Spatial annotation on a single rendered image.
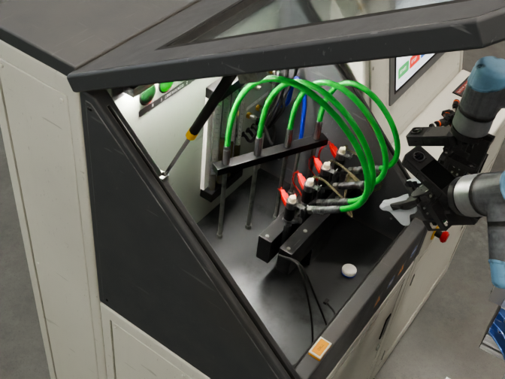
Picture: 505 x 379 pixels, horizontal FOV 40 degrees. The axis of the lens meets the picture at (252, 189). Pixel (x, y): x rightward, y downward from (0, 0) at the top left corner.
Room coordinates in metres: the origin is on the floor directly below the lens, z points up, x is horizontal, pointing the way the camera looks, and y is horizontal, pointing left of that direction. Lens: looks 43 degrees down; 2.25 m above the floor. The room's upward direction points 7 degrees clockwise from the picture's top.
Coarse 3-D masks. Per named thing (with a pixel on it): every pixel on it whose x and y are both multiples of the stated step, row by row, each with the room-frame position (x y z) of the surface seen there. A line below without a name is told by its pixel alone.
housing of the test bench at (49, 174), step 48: (48, 0) 1.31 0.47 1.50; (96, 0) 1.33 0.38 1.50; (144, 0) 1.36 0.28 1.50; (192, 0) 1.38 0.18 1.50; (0, 48) 1.19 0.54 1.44; (48, 48) 1.13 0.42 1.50; (96, 48) 1.15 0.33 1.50; (0, 96) 1.20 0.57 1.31; (48, 96) 1.12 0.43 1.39; (48, 144) 1.13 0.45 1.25; (48, 192) 1.15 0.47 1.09; (48, 240) 1.16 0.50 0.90; (48, 288) 1.18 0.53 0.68; (96, 288) 1.08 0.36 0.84; (48, 336) 1.20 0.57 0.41; (96, 336) 1.09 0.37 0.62
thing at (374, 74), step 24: (360, 72) 1.54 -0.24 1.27; (384, 72) 1.62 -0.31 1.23; (432, 72) 1.88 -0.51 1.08; (456, 72) 2.06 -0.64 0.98; (384, 96) 1.61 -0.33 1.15; (408, 96) 1.74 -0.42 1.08; (432, 96) 1.89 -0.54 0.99; (384, 120) 1.60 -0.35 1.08; (408, 120) 1.74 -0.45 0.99; (432, 240) 1.48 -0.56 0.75; (456, 240) 1.90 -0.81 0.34; (432, 264) 1.63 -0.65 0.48; (408, 288) 1.41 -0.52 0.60; (432, 288) 1.82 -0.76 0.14; (408, 312) 1.56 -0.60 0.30; (384, 360) 1.47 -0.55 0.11
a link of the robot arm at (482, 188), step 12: (480, 180) 0.89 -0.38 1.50; (492, 180) 0.87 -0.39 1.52; (504, 180) 0.86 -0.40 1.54; (480, 192) 0.87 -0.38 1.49; (492, 192) 0.86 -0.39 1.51; (504, 192) 0.84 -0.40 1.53; (480, 204) 0.86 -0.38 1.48; (492, 204) 0.84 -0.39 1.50; (504, 204) 0.83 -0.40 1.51; (492, 216) 0.83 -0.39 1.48; (504, 216) 0.82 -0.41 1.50
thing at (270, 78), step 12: (252, 84) 1.28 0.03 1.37; (288, 84) 1.23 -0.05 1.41; (300, 84) 1.23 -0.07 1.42; (240, 96) 1.29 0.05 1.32; (312, 96) 1.20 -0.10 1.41; (324, 108) 1.19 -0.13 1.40; (228, 120) 1.31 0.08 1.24; (336, 120) 1.17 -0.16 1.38; (228, 132) 1.31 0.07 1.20; (348, 132) 1.15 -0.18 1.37; (228, 144) 1.31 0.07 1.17; (360, 156) 1.13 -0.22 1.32; (360, 204) 1.12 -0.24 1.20
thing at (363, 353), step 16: (400, 288) 1.31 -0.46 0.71; (384, 304) 1.20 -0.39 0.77; (384, 320) 1.27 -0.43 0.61; (368, 336) 1.16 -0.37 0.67; (384, 336) 1.34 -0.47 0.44; (352, 352) 1.07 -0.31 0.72; (368, 352) 1.22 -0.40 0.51; (336, 368) 0.98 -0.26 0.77; (352, 368) 1.12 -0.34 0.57; (368, 368) 1.29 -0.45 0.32
